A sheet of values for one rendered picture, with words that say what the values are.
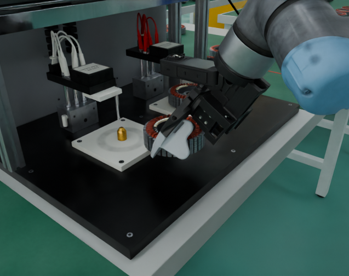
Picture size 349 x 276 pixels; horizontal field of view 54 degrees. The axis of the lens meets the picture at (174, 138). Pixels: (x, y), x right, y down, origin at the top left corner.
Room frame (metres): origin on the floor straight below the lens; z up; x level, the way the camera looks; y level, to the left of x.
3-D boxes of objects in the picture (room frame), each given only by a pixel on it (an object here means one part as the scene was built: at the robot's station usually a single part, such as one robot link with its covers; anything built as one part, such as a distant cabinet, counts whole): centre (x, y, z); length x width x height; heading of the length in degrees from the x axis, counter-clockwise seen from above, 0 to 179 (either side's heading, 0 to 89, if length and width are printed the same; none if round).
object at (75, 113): (0.72, 0.22, 0.80); 0.08 x 0.05 x 0.06; 141
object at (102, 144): (0.63, 0.11, 0.78); 0.15 x 0.15 x 0.01; 51
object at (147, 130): (0.54, 0.00, 0.84); 0.11 x 0.11 x 0.04
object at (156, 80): (0.91, 0.07, 0.80); 0.08 x 0.05 x 0.06; 141
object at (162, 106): (0.82, -0.04, 0.78); 0.15 x 0.15 x 0.01; 51
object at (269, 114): (0.74, 0.05, 0.76); 0.64 x 0.47 x 0.02; 141
